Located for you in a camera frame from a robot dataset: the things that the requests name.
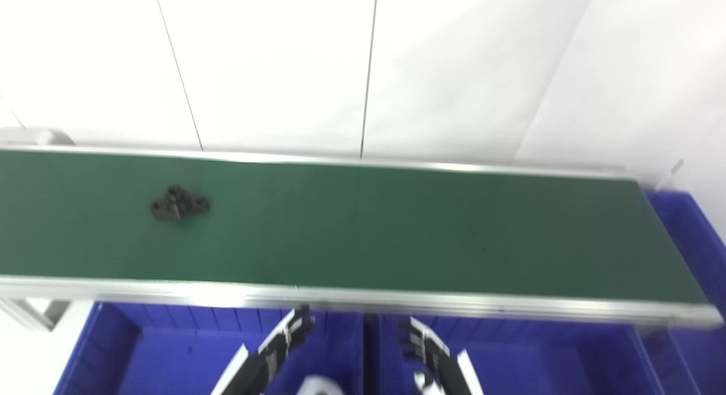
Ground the aluminium conveyor leg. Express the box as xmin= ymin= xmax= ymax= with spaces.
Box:
xmin=0 ymin=297 xmax=71 ymax=332

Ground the grey conveyor motor housing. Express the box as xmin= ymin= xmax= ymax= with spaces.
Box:
xmin=0 ymin=127 xmax=74 ymax=147

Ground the black flanged machine part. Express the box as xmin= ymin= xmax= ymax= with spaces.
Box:
xmin=150 ymin=185 xmax=212 ymax=221

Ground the green conveyor belt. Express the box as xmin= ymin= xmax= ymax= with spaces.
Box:
xmin=0 ymin=145 xmax=724 ymax=329
xmin=0 ymin=150 xmax=708 ymax=305

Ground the white cube part with hole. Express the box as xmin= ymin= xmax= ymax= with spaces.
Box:
xmin=295 ymin=375 xmax=347 ymax=395

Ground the thin grey bracket rod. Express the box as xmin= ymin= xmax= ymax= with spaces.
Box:
xmin=655 ymin=159 xmax=685 ymax=190

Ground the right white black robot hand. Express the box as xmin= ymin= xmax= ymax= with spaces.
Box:
xmin=397 ymin=317 xmax=486 ymax=395

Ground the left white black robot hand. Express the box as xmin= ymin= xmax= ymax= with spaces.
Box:
xmin=213 ymin=304 xmax=316 ymax=395

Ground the blue plastic bin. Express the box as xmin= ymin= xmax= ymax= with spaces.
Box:
xmin=641 ymin=191 xmax=726 ymax=395
xmin=363 ymin=314 xmax=664 ymax=395
xmin=54 ymin=302 xmax=366 ymax=395

